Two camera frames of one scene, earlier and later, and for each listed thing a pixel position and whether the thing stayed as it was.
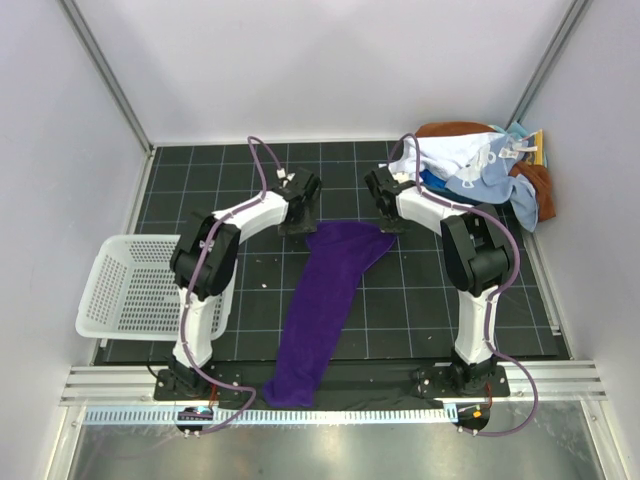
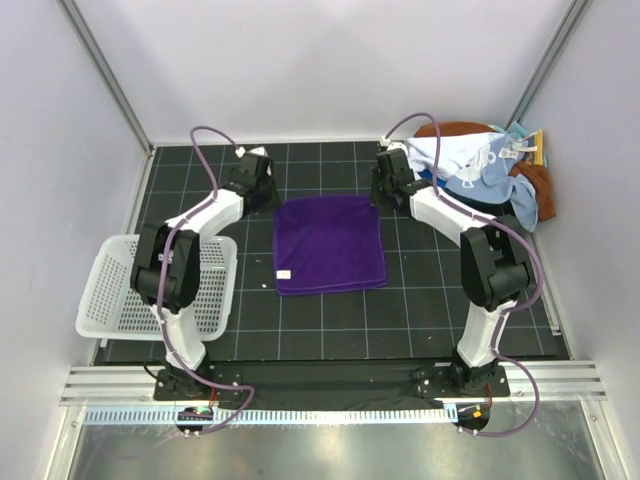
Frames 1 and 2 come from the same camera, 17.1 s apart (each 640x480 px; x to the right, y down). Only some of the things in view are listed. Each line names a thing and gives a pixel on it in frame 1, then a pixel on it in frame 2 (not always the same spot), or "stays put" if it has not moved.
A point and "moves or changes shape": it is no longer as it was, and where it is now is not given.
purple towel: (338, 253) moves or changes shape
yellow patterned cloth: (536, 139) stays put
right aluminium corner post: (570, 22) stays put
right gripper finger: (391, 222) to (384, 193)
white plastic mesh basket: (134, 293) stays put
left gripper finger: (302, 216) to (264, 198)
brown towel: (538, 176) stays put
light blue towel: (488, 178) stays put
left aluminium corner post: (78, 22) stays put
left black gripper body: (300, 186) to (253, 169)
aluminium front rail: (134, 384) stays put
